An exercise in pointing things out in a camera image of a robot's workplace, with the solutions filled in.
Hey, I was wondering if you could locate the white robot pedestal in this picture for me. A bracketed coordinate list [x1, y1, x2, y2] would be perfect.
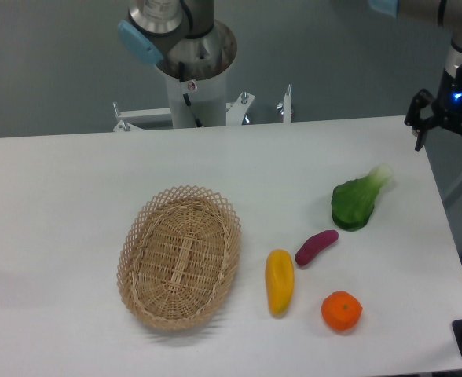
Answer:
[154, 21, 239, 129]

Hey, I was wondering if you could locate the purple sweet potato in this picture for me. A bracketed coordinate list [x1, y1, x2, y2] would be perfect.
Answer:
[295, 229, 339, 267]

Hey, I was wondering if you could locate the woven wicker basket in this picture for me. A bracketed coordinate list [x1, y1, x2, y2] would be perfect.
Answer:
[117, 185, 241, 331]

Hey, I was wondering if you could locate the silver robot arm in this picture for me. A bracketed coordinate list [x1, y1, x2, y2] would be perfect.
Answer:
[117, 1, 462, 150]

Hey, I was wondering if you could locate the green bok choy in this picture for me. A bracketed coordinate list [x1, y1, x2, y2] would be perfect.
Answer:
[331, 163, 393, 232]

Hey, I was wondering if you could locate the orange tangerine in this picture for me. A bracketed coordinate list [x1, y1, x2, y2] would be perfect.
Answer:
[321, 291, 363, 331]

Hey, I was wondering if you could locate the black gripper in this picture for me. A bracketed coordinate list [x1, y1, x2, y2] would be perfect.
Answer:
[404, 63, 462, 152]

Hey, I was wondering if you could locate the black cable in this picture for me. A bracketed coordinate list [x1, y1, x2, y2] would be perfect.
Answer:
[178, 61, 204, 129]

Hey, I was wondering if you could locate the yellow pepper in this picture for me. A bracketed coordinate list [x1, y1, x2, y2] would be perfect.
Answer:
[265, 249, 295, 317]

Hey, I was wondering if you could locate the white mounting bracket frame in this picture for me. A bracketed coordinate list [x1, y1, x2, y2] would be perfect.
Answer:
[112, 83, 293, 132]

